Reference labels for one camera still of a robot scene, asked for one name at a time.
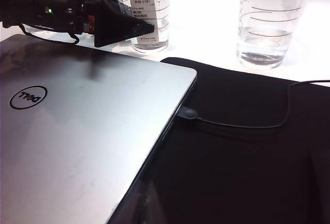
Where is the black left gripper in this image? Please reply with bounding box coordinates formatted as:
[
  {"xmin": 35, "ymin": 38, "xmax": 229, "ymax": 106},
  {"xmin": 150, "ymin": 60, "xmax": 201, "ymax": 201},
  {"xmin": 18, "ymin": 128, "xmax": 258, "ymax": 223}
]
[{"xmin": 30, "ymin": 0, "xmax": 156, "ymax": 48}]

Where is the clear plastic cup 5781 label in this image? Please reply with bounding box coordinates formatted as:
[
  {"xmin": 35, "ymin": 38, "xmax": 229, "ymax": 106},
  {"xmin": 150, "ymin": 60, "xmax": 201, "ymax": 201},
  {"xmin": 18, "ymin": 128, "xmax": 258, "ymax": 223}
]
[{"xmin": 107, "ymin": 0, "xmax": 173, "ymax": 56}]

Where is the silver Dell laptop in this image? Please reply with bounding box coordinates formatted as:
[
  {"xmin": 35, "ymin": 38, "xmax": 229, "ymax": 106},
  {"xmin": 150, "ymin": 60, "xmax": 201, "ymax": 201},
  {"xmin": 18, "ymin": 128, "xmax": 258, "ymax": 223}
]
[{"xmin": 0, "ymin": 33, "xmax": 198, "ymax": 224}]

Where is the tall unlabelled clear plastic cup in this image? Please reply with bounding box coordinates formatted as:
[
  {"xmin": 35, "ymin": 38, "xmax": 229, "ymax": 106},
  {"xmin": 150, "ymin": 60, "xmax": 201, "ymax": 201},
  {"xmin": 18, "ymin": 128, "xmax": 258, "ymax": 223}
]
[{"xmin": 236, "ymin": 0, "xmax": 317, "ymax": 70}]

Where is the black mouse pad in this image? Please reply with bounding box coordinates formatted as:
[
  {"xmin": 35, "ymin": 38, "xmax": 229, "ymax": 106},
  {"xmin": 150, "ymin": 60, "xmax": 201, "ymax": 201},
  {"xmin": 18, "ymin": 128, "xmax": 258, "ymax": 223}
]
[{"xmin": 108, "ymin": 57, "xmax": 330, "ymax": 224}]

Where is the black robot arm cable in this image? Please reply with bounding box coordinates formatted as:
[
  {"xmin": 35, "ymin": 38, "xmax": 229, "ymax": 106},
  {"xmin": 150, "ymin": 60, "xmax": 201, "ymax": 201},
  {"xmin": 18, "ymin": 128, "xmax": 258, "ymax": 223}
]
[{"xmin": 19, "ymin": 23, "xmax": 79, "ymax": 46}]

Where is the thin black USB cable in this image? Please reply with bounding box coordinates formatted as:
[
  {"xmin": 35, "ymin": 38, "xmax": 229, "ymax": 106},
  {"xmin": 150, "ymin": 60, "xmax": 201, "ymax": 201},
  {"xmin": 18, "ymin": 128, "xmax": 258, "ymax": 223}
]
[{"xmin": 177, "ymin": 79, "xmax": 330, "ymax": 129}]

